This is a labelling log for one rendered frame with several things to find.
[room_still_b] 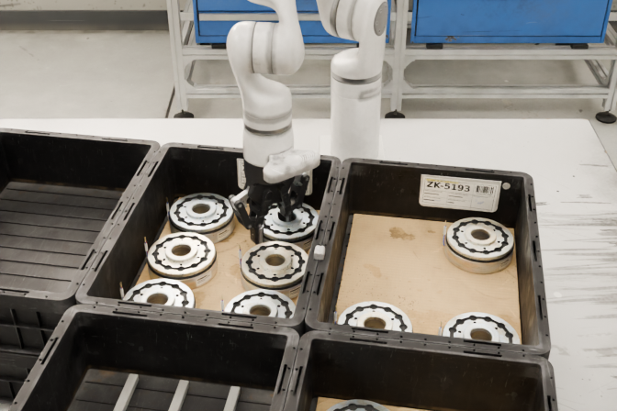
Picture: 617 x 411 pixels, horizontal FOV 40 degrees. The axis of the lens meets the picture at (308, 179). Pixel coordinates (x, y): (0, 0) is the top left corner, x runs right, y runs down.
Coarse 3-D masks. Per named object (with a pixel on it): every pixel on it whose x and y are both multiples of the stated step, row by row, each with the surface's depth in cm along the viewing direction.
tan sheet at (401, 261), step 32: (352, 224) 138; (384, 224) 138; (416, 224) 138; (448, 224) 138; (352, 256) 131; (384, 256) 131; (416, 256) 131; (512, 256) 131; (352, 288) 125; (384, 288) 125; (416, 288) 125; (448, 288) 125; (480, 288) 125; (512, 288) 125; (416, 320) 120; (448, 320) 120; (512, 320) 120
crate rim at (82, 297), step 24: (168, 144) 140; (192, 144) 140; (336, 168) 134; (144, 192) 129; (120, 216) 123; (312, 240) 118; (96, 264) 114; (312, 264) 114; (168, 312) 106; (192, 312) 106; (216, 312) 106
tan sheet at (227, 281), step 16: (240, 224) 138; (224, 240) 135; (240, 240) 135; (224, 256) 131; (144, 272) 128; (224, 272) 128; (240, 272) 128; (208, 288) 125; (224, 288) 125; (240, 288) 125; (208, 304) 122; (224, 304) 122
